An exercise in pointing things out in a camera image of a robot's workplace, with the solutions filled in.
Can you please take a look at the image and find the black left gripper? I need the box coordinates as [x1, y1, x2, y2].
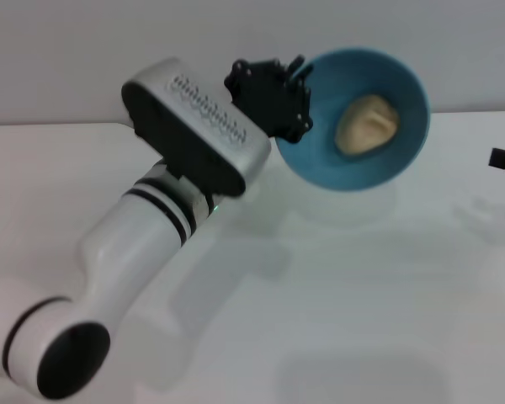
[223, 54, 316, 145]

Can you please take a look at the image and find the beige egg yolk pastry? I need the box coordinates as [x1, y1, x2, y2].
[334, 94, 400, 155]

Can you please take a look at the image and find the blue ceramic bowl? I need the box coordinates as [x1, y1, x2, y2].
[275, 46, 431, 193]

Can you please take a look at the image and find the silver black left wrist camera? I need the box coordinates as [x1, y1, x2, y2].
[121, 57, 273, 199]

